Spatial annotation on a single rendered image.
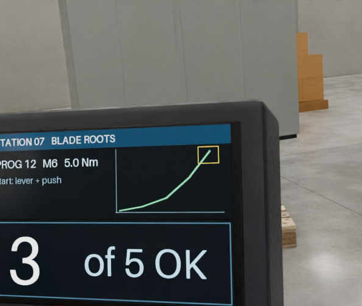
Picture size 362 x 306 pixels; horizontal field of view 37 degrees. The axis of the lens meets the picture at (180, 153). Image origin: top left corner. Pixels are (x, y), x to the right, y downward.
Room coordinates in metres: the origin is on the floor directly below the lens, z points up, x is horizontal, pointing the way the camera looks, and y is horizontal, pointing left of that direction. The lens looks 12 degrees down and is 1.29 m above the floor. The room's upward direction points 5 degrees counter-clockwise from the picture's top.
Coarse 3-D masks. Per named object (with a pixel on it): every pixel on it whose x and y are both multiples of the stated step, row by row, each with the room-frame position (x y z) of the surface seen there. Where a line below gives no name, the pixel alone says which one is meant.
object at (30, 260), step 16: (0, 224) 0.34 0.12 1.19; (16, 224) 0.33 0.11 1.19; (32, 224) 0.33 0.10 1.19; (48, 224) 0.33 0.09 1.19; (0, 240) 0.33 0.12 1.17; (16, 240) 0.33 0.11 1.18; (32, 240) 0.33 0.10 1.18; (48, 240) 0.32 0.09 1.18; (0, 256) 0.33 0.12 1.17; (16, 256) 0.33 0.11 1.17; (32, 256) 0.32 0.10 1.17; (48, 256) 0.32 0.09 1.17; (0, 272) 0.33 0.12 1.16; (16, 272) 0.33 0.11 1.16; (32, 272) 0.32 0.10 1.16; (48, 272) 0.32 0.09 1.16; (0, 288) 0.33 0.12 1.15; (16, 288) 0.32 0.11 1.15; (32, 288) 0.32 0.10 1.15; (48, 288) 0.32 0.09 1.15
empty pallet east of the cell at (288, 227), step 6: (282, 204) 3.50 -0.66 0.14; (282, 210) 3.37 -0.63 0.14; (282, 216) 3.25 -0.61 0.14; (288, 216) 3.25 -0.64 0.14; (282, 222) 3.14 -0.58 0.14; (288, 222) 3.13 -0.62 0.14; (282, 228) 3.07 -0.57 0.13; (288, 228) 3.07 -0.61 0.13; (294, 228) 3.07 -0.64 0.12; (282, 234) 3.07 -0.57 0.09; (288, 234) 3.07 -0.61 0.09; (294, 234) 3.07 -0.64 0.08; (282, 240) 3.07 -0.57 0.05; (288, 240) 3.07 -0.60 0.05; (294, 240) 3.07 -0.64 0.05; (288, 246) 3.07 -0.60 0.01; (294, 246) 3.07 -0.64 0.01
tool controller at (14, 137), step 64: (0, 128) 0.35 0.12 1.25; (64, 128) 0.34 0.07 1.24; (128, 128) 0.33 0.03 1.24; (192, 128) 0.32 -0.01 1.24; (256, 128) 0.31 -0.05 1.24; (0, 192) 0.34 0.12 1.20; (64, 192) 0.33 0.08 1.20; (128, 192) 0.32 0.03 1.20; (192, 192) 0.31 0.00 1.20; (256, 192) 0.30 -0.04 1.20; (64, 256) 0.32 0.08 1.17; (128, 256) 0.31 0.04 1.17; (192, 256) 0.30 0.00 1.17; (256, 256) 0.29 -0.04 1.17
